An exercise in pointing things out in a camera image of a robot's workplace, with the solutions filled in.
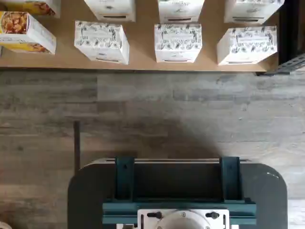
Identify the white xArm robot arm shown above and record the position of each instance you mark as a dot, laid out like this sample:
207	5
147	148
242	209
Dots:
182	223

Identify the black metal shelf rack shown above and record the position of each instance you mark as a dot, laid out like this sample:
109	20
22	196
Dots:
290	23

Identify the white organic pantry boxes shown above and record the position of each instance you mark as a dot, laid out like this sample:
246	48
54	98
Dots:
143	47

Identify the white floral print carton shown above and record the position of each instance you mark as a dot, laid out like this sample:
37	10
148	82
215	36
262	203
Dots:
109	7
247	43
177	40
252	9
181	9
100	35

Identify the dark thin rod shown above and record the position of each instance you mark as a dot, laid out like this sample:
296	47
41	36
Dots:
76	143

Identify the grey rounded robot platform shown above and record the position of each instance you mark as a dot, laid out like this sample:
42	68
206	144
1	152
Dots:
90	190

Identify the white mounting plate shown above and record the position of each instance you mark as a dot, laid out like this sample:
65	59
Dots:
149	225

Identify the yellow white granola carton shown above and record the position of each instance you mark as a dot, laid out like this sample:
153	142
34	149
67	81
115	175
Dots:
21	26
35	6

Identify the teal metal frame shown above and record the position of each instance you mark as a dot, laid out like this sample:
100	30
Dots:
124	179

